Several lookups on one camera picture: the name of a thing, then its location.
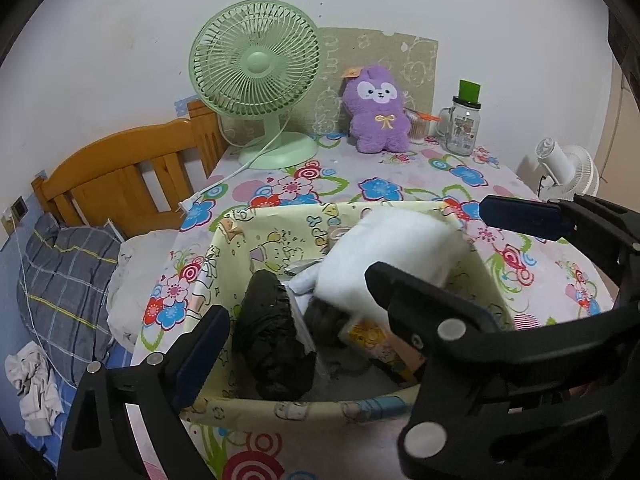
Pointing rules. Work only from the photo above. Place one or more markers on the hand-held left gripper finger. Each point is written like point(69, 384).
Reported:
point(200, 360)

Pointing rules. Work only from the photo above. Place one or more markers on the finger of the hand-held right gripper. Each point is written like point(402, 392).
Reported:
point(425, 305)
point(520, 217)

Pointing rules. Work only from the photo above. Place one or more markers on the yellow cartoon tissue packet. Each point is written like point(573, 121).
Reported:
point(370, 337)

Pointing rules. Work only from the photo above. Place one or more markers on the white cloth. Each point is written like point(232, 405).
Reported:
point(35, 385)
point(390, 250)

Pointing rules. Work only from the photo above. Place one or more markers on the grey sock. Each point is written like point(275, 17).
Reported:
point(325, 322)

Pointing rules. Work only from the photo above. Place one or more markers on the yellow cartoon fabric storage box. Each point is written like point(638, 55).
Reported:
point(270, 240)

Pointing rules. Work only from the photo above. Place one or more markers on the white floor fan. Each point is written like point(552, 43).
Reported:
point(575, 165)

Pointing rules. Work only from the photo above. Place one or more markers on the blue checked bed sheet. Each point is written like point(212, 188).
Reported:
point(120, 357)

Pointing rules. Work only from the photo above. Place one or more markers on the white quilt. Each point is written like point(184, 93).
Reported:
point(135, 280)

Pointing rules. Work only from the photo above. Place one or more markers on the glass jar mug green lid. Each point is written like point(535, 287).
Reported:
point(460, 132)

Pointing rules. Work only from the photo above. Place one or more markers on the cotton swab container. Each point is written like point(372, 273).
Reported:
point(417, 127)

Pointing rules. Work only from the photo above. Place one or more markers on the grey plaid pillow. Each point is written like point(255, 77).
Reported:
point(65, 285)

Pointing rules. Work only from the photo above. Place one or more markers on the crumpled white cloth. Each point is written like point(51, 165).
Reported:
point(35, 385)

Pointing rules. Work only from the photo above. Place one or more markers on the purple plush toy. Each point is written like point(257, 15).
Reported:
point(377, 130)

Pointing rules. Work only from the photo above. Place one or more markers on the wooden bed headboard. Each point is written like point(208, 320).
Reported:
point(110, 160)

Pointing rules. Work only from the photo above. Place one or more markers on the blue tape piece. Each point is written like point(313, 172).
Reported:
point(180, 103)
point(40, 175)

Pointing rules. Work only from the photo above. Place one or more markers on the green patterned board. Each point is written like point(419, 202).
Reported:
point(332, 60)

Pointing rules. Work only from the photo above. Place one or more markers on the green desk fan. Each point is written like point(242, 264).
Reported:
point(257, 62)

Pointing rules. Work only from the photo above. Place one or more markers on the wall socket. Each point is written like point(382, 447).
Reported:
point(20, 206)

